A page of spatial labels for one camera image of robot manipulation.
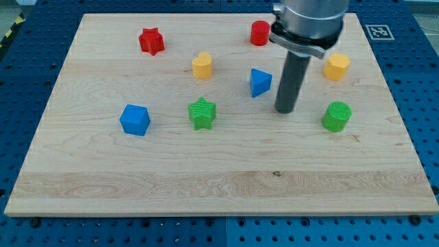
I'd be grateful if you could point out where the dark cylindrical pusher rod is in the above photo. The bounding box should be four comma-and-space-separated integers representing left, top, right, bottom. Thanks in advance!
274, 51, 310, 114

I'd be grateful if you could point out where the blue triangle block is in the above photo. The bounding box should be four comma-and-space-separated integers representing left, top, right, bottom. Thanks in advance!
250, 69, 272, 98

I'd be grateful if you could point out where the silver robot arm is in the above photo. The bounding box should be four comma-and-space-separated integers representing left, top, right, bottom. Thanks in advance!
269, 0, 349, 114

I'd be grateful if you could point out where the wooden board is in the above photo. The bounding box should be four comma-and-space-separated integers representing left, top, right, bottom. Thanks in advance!
5, 14, 438, 217

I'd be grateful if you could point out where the yellow hexagon block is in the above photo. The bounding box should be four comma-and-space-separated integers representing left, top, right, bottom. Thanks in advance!
323, 54, 351, 81

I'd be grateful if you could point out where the red cylinder block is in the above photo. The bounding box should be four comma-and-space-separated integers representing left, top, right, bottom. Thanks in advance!
250, 21, 270, 46

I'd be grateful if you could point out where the green cylinder block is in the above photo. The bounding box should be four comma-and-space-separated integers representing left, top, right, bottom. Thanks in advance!
322, 102, 352, 132

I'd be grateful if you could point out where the white fiducial marker tag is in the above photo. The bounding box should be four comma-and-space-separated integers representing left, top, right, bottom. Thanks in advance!
366, 24, 394, 40

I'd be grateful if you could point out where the yellow heart block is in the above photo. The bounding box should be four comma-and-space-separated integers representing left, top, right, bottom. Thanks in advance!
191, 51, 213, 79

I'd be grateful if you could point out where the green star block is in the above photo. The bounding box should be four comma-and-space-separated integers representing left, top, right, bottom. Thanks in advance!
188, 97, 216, 130

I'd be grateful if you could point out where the red star block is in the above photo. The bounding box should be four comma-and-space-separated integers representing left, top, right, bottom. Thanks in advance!
139, 27, 165, 56

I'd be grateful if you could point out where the blue cube block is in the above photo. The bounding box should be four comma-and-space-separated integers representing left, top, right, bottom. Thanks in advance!
119, 104, 150, 136

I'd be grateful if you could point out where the yellow black hazard tape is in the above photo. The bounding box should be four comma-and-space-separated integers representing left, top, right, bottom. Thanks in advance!
1, 13, 25, 49

